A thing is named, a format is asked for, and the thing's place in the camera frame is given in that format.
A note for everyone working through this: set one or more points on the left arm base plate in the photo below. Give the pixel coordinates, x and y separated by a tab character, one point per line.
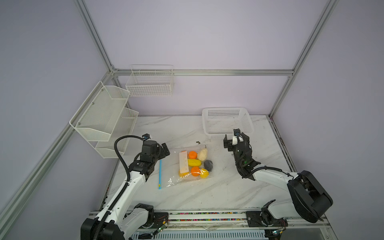
156	220

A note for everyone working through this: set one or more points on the clear zip top bag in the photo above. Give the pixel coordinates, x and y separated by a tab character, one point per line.
178	161

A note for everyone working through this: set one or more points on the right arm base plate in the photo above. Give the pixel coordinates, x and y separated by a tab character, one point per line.
264	219

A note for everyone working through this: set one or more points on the large orange fruit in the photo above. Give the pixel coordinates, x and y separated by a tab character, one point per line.
195	171

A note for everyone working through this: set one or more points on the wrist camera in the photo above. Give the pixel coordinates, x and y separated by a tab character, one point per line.
150	147
239	137

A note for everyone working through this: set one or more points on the cream white pear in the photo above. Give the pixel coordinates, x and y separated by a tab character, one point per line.
202	154

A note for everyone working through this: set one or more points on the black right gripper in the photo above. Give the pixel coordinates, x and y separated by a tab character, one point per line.
228	144

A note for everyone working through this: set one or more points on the yellow banana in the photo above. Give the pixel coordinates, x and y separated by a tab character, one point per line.
194	163

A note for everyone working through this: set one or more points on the yellow pear-shaped lemon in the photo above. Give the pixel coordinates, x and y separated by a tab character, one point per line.
204	173

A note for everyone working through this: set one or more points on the white mesh two-tier shelf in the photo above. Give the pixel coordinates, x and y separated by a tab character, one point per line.
104	117

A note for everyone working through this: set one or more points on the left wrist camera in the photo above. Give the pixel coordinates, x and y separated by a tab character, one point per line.
150	147

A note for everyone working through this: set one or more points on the white perforated plastic basket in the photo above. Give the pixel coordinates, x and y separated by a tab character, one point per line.
218	122

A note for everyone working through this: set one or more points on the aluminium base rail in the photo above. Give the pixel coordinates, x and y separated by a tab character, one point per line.
223	220

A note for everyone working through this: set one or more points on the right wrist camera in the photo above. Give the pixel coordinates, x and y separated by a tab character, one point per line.
239	137

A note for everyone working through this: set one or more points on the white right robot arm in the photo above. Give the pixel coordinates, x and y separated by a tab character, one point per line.
308	199

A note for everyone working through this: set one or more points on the black avocado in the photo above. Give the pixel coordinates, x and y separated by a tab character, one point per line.
208	165

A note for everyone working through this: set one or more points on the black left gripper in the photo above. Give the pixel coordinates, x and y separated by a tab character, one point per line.
161	153

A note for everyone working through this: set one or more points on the white wire wall basket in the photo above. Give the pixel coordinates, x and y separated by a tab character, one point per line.
151	81

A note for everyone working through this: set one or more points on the aluminium frame post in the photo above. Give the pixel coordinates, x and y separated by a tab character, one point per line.
318	28

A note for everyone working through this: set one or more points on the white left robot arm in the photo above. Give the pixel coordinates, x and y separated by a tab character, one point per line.
113	222

